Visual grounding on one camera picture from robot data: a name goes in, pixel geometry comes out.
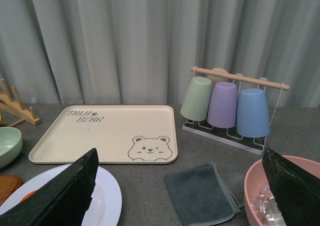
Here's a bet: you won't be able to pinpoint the white wire cup rack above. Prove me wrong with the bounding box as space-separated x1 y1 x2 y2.
182 66 290 155

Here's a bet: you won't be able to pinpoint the grey curtain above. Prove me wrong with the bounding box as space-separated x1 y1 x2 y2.
0 0 320 108

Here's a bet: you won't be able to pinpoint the pink bowl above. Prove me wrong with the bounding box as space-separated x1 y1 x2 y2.
244 155 320 226

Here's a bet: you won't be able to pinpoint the wooden peg drying rack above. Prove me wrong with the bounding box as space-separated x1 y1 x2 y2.
0 78 41 127

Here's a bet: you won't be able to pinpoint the orange fruit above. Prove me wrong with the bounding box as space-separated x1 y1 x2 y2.
20 189 38 203

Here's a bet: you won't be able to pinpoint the grey folded cloth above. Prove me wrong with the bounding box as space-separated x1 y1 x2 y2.
164 164 244 226

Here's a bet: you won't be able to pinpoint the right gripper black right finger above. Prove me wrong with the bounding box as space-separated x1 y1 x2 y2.
262 148 320 226

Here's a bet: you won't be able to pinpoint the light green bowl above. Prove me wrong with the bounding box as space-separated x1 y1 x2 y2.
0 126 23 169

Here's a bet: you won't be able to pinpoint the blue cup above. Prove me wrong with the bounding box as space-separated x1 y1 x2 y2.
236 88 270 138

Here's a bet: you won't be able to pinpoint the wooden cutting board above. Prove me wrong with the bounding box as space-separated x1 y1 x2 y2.
0 175 24 206

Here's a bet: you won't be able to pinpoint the beige cup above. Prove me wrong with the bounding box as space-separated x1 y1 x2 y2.
205 67 230 86

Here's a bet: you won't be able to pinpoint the purple cup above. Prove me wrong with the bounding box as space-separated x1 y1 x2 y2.
207 82 238 129

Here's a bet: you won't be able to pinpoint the beige bear tray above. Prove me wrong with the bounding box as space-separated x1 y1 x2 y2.
28 105 178 164

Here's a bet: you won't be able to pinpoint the white round plate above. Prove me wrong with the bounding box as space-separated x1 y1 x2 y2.
0 164 122 226

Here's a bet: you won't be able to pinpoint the clear ice cubes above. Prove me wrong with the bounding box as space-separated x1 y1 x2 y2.
249 184 286 226

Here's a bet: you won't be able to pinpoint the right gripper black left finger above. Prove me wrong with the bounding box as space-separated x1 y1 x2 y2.
0 148 99 226

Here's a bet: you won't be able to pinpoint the light green cup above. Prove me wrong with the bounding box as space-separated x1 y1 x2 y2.
180 76 212 121

